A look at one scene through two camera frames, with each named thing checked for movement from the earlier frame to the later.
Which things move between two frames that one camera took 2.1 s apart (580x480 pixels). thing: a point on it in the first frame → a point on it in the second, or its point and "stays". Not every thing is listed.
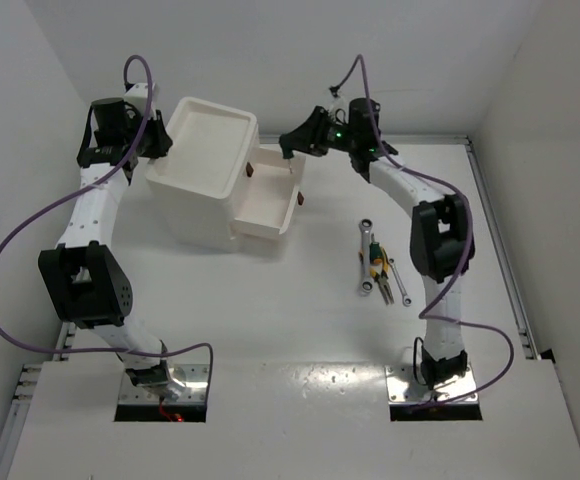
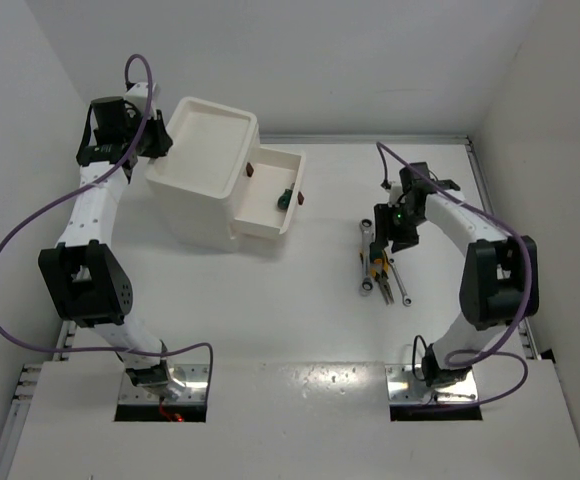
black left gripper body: x=152 y=141 stays
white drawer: x=268 y=193 stays
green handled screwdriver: x=289 y=156 → x=284 y=198
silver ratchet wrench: x=367 y=285 stays
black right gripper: x=310 y=136 → x=385 y=231
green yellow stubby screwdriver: x=375 y=253 stays
